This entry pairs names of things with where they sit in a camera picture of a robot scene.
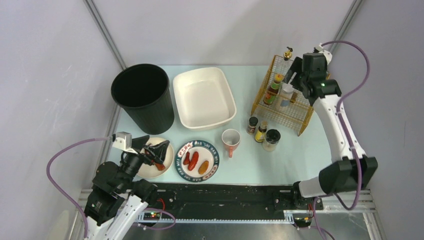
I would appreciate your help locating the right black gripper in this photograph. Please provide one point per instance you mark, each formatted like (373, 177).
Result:
(298, 76)

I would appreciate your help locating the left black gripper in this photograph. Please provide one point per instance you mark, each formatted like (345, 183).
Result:
(144, 153)

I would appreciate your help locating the glass oil bottle gold spout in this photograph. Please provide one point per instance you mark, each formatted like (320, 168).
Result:
(287, 55)

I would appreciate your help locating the red label sauce bottle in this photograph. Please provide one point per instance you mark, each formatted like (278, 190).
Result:
(273, 89)

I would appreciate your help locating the jar with black lid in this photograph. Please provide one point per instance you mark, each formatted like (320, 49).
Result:
(271, 140)

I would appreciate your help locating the small bottle tan cap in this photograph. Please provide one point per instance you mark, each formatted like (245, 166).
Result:
(261, 132)

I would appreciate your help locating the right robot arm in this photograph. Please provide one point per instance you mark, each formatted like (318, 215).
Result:
(351, 169)

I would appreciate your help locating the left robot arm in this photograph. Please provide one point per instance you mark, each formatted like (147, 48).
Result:
(116, 199)

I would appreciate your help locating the brown meat piece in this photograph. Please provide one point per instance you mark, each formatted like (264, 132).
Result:
(160, 167)

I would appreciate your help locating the cream plate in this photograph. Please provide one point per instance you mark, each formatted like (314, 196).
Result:
(152, 172)

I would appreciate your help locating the large red sausage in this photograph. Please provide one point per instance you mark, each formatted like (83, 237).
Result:
(193, 161)

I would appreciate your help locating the green rimmed patterned plate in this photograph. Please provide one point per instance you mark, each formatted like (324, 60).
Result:
(207, 152)

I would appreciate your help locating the black ribbed trash bin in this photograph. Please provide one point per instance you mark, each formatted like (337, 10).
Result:
(143, 92)

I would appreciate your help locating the orange sausage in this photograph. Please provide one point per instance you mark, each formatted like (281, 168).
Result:
(203, 167)

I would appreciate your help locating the left electronics board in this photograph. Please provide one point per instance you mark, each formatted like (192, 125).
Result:
(151, 216)

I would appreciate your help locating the electronics board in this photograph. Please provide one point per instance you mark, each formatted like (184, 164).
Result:
(302, 222)
(151, 216)

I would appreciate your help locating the dark brown small bottle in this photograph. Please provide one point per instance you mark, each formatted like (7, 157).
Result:
(252, 124)

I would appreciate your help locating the white rectangular tub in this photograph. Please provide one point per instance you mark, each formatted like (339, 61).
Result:
(203, 98)

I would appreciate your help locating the orange ceramic mug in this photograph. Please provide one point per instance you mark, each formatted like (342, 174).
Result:
(231, 139)

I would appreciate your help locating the right electronics board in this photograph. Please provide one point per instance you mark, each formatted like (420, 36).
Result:
(302, 222)

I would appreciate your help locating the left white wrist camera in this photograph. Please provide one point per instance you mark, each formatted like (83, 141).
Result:
(122, 141)

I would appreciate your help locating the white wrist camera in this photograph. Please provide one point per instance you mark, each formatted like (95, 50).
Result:
(321, 50)
(122, 141)

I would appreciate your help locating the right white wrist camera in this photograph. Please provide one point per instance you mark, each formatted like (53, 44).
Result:
(321, 50)

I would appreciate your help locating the yellow wire basket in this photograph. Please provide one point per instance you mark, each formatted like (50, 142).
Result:
(296, 116)

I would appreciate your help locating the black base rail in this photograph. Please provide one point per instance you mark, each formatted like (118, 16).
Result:
(228, 202)

